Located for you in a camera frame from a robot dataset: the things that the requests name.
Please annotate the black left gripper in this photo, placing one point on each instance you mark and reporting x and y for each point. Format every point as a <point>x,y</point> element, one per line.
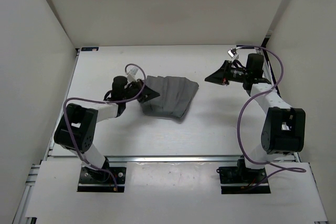
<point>147,94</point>

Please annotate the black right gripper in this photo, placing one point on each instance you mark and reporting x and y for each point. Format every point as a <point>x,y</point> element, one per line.
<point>221,76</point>

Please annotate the grey pleated skirt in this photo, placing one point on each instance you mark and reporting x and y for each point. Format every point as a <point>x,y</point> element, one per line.
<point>176,95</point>

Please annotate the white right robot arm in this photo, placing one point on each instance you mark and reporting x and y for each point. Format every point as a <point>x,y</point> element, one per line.
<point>283,131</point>

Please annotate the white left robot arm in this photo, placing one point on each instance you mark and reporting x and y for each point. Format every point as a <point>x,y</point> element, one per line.
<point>76,129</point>

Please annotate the right blue corner label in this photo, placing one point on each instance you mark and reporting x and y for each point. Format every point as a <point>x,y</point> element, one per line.
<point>244,47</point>

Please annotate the blue corner label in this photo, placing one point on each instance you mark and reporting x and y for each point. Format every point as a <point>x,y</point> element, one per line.
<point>89,48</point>
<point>244,47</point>

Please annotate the left blue corner label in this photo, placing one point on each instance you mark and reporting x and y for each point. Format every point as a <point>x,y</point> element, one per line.
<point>89,48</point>

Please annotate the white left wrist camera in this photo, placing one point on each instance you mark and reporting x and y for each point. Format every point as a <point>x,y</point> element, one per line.
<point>131,74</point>

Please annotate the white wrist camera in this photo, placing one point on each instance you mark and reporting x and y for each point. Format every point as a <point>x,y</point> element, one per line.
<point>233,54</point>
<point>131,74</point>

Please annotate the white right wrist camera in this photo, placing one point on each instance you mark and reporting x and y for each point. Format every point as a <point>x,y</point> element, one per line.
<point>233,54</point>

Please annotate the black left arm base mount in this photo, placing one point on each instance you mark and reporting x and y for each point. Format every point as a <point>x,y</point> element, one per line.
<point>96,181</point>

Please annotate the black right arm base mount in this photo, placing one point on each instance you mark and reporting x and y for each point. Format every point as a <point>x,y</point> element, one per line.
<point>239,180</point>

